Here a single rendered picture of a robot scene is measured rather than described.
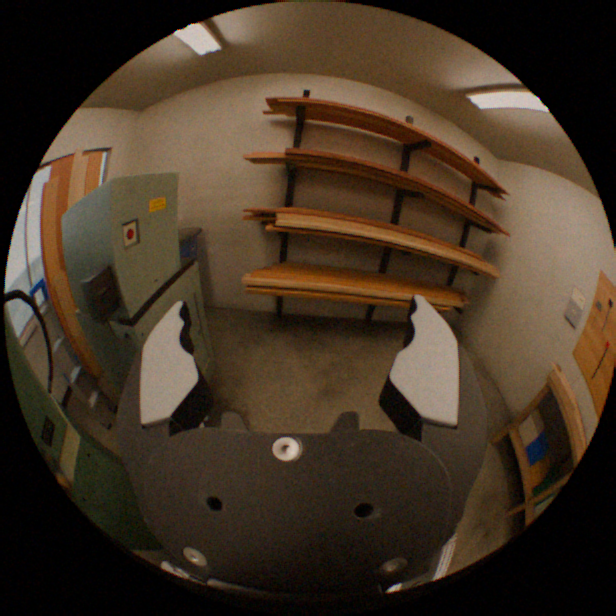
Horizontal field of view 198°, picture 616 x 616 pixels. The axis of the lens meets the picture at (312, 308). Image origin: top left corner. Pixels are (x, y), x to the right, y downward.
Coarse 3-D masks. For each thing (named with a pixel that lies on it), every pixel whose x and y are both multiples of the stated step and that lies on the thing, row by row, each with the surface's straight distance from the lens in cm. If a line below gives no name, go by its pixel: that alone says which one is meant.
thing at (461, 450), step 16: (464, 352) 9; (464, 368) 8; (464, 384) 8; (464, 400) 7; (480, 400) 8; (464, 416) 7; (480, 416) 7; (416, 432) 6; (432, 432) 6; (448, 432) 6; (464, 432) 7; (480, 432) 7; (432, 448) 6; (448, 448) 6; (464, 448) 6; (480, 448) 7; (448, 464) 6; (464, 464) 6; (480, 464) 7; (464, 480) 6; (464, 496) 6
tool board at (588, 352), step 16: (608, 288) 248; (592, 304) 242; (608, 304) 244; (592, 320) 241; (608, 320) 246; (592, 336) 241; (608, 336) 246; (576, 352) 241; (592, 352) 242; (608, 352) 247; (592, 368) 244; (608, 368) 248; (592, 384) 247; (608, 384) 253
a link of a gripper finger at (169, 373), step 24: (168, 312) 12; (168, 336) 10; (144, 360) 9; (168, 360) 8; (192, 360) 8; (144, 384) 8; (168, 384) 8; (192, 384) 7; (144, 408) 8; (168, 408) 7; (192, 408) 7
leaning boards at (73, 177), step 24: (72, 168) 234; (96, 168) 247; (48, 192) 218; (72, 192) 228; (48, 216) 213; (48, 240) 210; (48, 264) 209; (48, 288) 211; (72, 312) 206; (72, 336) 211; (96, 360) 226
